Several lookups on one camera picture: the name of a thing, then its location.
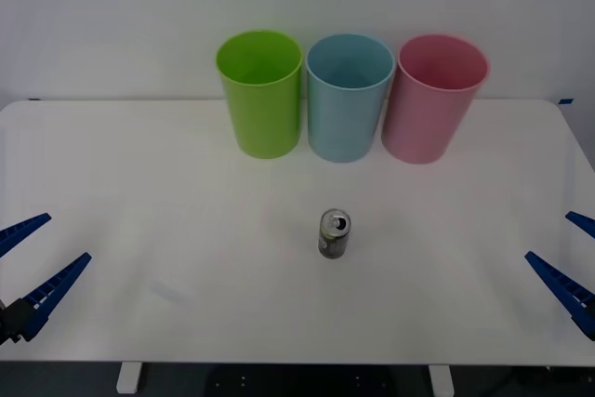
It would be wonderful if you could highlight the green plastic bin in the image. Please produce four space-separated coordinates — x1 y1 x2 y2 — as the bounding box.
215 29 304 160

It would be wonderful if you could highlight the black drink can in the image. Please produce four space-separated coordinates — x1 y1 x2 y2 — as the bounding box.
318 208 352 259

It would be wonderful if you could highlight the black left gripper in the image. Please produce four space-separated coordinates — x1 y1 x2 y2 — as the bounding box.
0 212 93 347

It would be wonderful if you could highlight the white table leg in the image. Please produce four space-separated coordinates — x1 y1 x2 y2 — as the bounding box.
428 364 456 397
115 362 142 394

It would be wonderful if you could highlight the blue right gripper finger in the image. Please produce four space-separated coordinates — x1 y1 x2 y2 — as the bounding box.
565 211 595 238
524 250 595 342

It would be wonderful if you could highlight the pale blue plastic bin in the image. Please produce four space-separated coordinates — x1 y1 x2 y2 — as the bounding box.
305 33 397 165

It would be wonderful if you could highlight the pink plastic bin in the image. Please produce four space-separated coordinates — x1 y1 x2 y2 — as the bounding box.
380 33 491 165

